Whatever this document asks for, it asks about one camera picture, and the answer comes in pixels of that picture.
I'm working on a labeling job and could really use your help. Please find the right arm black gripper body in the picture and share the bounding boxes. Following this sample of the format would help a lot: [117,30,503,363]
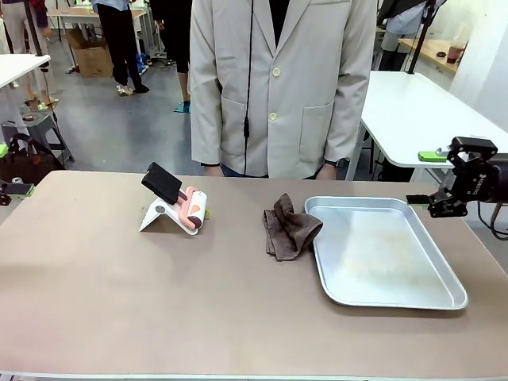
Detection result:
[462,156,508,203]

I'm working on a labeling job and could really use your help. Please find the brown microfibre cloth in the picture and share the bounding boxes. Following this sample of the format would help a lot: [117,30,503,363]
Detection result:
[262,193,324,262]

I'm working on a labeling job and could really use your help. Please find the pink lint roller black grip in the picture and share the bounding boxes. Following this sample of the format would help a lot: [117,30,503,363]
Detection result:
[140,161,210,230]

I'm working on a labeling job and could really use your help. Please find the person's right sleeved forearm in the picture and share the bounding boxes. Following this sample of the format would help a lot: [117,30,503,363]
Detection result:
[190,77,223,167]

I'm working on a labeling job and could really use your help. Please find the person's left sleeved forearm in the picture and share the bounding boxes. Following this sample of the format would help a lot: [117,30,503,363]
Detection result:
[323,75,373,163]

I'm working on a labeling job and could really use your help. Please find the dark brown bag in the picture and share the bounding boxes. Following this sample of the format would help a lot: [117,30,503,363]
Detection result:
[0,133,64,187]

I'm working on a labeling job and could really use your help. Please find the grey plastic stool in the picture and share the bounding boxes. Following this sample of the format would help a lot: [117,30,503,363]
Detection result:
[2,112,75,164]

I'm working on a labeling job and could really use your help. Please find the large white side table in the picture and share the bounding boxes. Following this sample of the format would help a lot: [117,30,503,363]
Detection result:
[347,70,508,183]

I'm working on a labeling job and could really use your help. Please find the small white table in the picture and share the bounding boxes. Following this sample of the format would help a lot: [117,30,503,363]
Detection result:
[0,53,52,91]

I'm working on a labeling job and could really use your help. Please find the silver metal tray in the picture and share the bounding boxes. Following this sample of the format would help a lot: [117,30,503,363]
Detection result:
[304,195,468,311]

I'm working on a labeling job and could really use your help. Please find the bottle with dark red drink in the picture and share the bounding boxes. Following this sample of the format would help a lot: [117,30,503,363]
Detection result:
[447,35,468,64]

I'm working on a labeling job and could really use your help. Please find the wooden desk light top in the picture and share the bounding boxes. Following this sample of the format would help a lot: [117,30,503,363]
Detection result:
[398,37,471,75]

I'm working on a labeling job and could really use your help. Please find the black tripod pole thick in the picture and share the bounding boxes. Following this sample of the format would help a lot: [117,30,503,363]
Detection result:
[407,0,434,75]

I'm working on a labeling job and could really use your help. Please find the black stand pole slim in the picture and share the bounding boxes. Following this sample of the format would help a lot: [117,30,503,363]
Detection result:
[23,0,45,56]

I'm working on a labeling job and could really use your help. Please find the bystander in beige trousers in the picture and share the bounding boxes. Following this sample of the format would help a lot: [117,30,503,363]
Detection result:
[0,0,60,112]

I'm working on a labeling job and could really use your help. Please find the brown cardboard box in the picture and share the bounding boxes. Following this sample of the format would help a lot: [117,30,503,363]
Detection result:
[65,27,114,79]

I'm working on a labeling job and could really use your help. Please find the white folded roller stand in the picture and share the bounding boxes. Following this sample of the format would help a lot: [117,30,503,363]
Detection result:
[137,198,199,237]

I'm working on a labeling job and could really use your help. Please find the bystander in light blue shirt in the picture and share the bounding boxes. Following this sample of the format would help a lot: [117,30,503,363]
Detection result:
[379,0,437,72]

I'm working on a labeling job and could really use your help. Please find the wooden table with white legs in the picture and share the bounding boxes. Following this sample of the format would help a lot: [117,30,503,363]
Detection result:
[46,7,154,52]

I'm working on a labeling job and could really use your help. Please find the bystander in black trousers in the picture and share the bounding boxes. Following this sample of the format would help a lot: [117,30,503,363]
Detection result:
[91,0,151,95]

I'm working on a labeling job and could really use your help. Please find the person in beige jacket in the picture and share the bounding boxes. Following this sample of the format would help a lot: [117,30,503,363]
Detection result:
[189,0,378,179]

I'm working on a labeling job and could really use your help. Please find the bystander in black leggings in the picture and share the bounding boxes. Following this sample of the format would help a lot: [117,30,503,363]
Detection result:
[150,0,192,104]

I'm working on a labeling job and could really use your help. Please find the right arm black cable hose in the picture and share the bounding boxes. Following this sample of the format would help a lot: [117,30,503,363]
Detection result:
[477,200,508,241]

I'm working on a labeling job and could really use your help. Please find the thin black neck cable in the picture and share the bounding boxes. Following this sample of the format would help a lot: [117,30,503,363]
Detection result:
[241,0,256,176]

